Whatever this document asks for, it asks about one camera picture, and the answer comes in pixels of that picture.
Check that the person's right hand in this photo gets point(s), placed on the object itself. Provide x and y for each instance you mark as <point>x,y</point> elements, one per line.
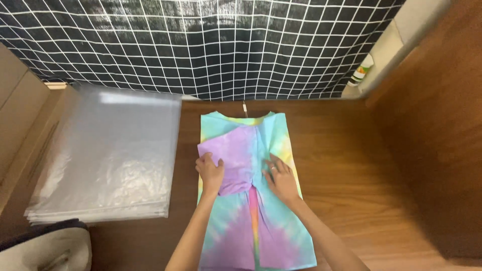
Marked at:
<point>283,181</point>

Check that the person's left hand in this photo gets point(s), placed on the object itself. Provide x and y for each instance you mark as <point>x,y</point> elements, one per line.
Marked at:
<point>210,175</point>

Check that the pastel tie-dye shirt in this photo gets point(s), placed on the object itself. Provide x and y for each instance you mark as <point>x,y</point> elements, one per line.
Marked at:
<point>251,195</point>

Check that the small garment tag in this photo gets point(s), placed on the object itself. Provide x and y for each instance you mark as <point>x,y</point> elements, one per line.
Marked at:
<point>244,109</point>

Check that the stack of clear plastic bags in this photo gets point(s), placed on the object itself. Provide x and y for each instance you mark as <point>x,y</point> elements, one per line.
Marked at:
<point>107,158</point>

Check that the black white grid cloth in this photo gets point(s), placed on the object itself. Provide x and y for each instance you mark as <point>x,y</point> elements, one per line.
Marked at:
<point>203,45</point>

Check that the white green bottle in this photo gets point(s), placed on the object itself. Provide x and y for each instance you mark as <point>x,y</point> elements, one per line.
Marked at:
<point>360,71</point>

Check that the white black chair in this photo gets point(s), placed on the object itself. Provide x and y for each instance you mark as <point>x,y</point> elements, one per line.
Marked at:
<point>43,248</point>

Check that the cardboard box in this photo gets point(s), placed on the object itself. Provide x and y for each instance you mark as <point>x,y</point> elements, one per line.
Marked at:
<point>22,124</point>

